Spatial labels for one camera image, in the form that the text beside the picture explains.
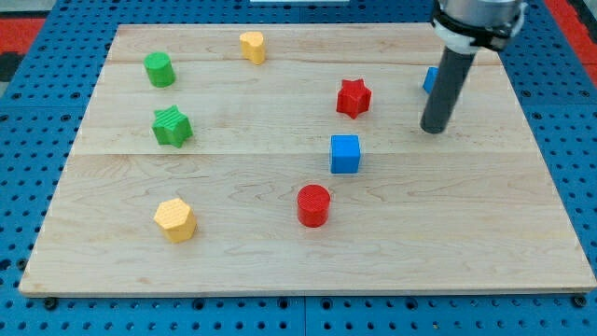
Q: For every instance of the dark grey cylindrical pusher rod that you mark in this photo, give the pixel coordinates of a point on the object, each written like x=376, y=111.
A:
x=451, y=75

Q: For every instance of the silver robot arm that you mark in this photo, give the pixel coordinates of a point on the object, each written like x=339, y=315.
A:
x=465, y=27

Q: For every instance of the red star block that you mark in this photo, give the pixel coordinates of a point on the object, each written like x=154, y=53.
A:
x=353, y=98

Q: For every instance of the green star block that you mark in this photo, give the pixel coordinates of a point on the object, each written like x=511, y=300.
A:
x=171, y=126

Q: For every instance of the blue block behind rod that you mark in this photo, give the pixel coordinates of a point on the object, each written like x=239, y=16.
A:
x=429, y=79

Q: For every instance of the blue cube block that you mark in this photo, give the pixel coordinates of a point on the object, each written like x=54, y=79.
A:
x=344, y=154

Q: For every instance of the red cylinder block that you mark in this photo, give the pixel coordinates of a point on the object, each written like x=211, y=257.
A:
x=313, y=206

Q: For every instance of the yellow heart block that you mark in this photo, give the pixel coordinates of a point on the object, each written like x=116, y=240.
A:
x=253, y=47

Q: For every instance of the wooden board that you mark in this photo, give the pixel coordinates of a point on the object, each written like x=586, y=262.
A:
x=197, y=173

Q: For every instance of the green cylinder block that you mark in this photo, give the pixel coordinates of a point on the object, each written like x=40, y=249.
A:
x=159, y=69

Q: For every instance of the yellow hexagon block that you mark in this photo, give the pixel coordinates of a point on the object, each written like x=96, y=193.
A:
x=176, y=220

